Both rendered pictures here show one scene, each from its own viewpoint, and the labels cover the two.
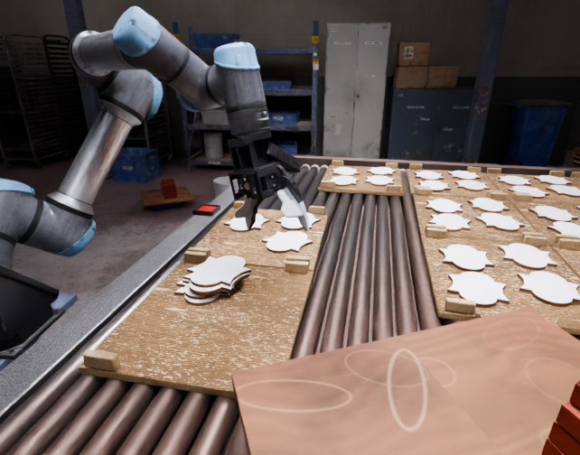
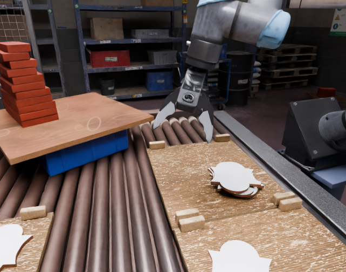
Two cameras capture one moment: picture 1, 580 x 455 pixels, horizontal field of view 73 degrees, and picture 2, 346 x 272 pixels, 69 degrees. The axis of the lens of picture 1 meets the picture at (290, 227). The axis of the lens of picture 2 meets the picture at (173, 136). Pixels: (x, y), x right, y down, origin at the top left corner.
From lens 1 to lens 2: 129 cm
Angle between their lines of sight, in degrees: 127
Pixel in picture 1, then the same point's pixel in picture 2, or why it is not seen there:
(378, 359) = (103, 126)
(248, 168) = not seen: hidden behind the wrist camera
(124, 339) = (230, 148)
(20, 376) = (249, 138)
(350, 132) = not seen: outside the picture
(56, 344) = (260, 147)
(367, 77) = not seen: outside the picture
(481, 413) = (70, 122)
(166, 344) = (210, 151)
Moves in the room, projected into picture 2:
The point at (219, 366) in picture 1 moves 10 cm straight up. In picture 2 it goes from (177, 150) to (177, 126)
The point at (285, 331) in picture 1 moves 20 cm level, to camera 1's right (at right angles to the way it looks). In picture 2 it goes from (159, 169) to (97, 185)
